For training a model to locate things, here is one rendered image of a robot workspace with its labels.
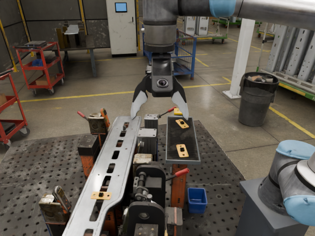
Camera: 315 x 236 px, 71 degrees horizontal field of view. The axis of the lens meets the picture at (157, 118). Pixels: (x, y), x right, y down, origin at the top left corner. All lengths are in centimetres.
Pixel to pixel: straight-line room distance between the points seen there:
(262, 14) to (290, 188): 44
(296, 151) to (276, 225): 25
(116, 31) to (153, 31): 671
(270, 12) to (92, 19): 752
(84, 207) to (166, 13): 77
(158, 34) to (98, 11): 748
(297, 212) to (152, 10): 59
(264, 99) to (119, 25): 503
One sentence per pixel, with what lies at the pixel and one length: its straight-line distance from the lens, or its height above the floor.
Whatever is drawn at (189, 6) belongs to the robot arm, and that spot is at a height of 172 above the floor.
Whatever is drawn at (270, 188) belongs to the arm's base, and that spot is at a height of 116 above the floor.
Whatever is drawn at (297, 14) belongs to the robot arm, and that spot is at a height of 170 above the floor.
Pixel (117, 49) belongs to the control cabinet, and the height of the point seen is 25.
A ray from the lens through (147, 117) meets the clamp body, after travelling 139.
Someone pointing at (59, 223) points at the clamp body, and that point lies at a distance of 106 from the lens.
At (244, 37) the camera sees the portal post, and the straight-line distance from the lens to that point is 427.
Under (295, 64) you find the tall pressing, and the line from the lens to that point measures 519.
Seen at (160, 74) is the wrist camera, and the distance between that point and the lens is 48.
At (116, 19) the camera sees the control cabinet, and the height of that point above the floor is 110.
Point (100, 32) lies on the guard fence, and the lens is 802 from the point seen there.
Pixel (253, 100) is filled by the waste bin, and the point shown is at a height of 44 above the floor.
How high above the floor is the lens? 174
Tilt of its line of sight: 29 degrees down
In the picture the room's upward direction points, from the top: straight up
